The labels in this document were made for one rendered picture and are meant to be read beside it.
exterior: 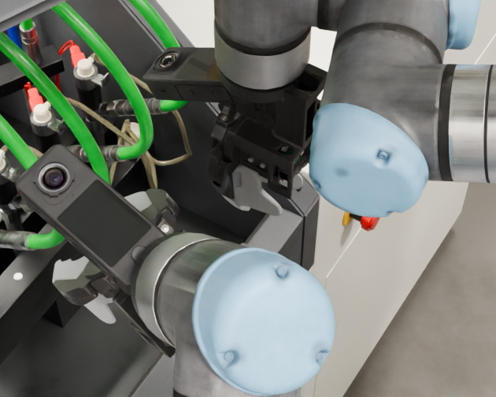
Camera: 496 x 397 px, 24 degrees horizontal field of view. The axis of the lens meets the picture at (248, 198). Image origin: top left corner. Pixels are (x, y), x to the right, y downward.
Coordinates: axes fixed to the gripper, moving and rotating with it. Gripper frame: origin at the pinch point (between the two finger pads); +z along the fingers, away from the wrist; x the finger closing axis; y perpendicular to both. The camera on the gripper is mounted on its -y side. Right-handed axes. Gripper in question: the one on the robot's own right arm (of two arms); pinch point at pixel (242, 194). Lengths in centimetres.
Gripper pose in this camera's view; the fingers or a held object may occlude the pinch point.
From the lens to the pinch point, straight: 107.9
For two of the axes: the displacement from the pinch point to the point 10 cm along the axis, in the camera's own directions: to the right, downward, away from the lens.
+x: 5.4, -6.9, 4.9
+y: 8.4, 4.3, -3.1
